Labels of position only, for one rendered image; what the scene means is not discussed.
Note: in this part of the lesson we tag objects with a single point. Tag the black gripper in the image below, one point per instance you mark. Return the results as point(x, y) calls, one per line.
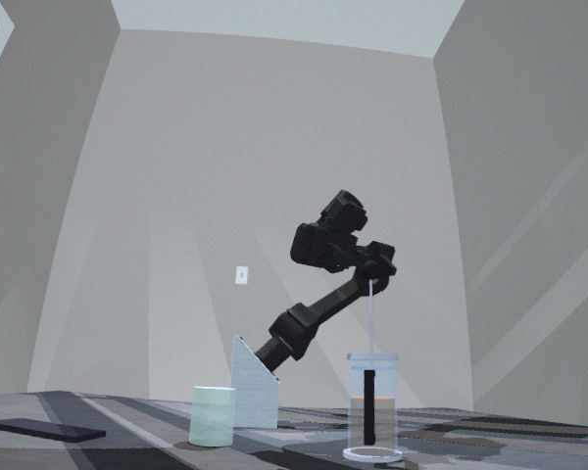
point(316, 247)

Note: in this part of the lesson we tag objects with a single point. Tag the glass coffee plunger press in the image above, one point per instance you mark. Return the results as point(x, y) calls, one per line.
point(372, 397)

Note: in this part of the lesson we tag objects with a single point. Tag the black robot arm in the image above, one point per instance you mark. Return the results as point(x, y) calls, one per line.
point(299, 324)

